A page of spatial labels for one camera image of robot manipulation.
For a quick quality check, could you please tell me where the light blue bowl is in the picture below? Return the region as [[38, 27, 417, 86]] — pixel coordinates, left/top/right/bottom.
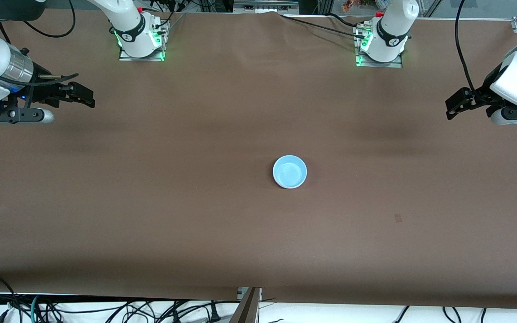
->
[[273, 155, 307, 187]]

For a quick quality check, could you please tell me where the brown table cover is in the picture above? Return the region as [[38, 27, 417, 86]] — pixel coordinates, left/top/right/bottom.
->
[[0, 7, 517, 310]]

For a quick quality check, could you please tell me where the grey power strip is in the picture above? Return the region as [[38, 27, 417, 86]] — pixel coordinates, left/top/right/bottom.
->
[[233, 0, 300, 14]]

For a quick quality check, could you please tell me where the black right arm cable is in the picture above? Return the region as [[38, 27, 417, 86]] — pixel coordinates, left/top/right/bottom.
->
[[0, 0, 79, 87]]

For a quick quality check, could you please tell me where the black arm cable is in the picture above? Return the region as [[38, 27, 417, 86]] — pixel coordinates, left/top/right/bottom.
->
[[0, 0, 79, 87], [455, 0, 479, 92]]

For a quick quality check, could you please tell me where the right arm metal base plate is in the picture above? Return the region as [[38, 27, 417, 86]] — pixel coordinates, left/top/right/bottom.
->
[[118, 18, 169, 62]]

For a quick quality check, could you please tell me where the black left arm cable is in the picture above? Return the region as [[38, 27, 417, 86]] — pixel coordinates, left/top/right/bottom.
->
[[455, 0, 479, 92]]

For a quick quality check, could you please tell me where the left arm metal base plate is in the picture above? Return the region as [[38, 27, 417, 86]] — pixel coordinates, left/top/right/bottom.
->
[[355, 22, 403, 69]]

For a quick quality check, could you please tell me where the metal frame beam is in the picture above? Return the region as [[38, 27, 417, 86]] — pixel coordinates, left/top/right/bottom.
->
[[228, 287, 262, 323]]

